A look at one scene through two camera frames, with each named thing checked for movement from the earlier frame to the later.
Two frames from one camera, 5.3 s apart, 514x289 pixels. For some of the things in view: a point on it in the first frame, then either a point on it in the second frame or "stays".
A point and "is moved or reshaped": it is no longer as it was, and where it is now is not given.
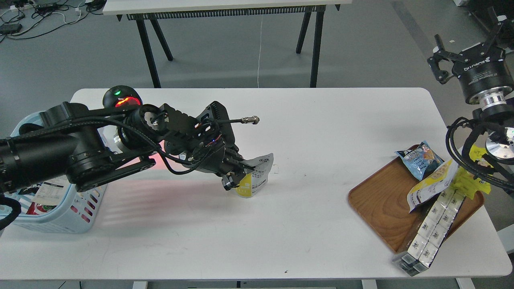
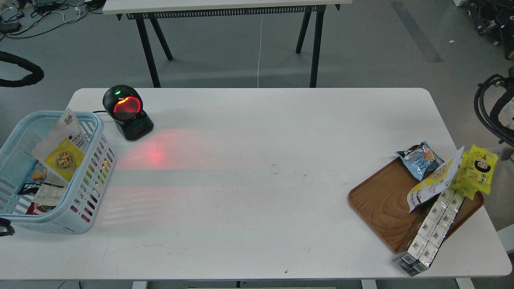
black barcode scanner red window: (121, 97) stays
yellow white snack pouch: (255, 179) is moved or reshaped
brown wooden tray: (382, 198) stays
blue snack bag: (421, 159) stays
